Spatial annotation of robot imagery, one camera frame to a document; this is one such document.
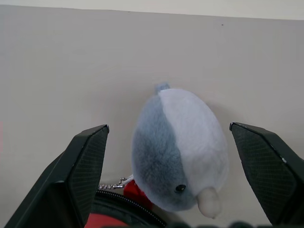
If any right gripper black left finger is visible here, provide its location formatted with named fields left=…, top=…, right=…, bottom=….
left=4, top=123, right=110, bottom=228

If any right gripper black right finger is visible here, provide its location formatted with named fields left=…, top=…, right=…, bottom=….
left=229, top=122, right=304, bottom=228

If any black paddle case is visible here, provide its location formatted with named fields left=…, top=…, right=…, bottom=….
left=87, top=180, right=168, bottom=228

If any grey white plush toy keychain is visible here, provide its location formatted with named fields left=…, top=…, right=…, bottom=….
left=99, top=82, right=230, bottom=219

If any red table tennis paddle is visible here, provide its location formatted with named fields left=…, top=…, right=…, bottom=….
left=87, top=206, right=128, bottom=228

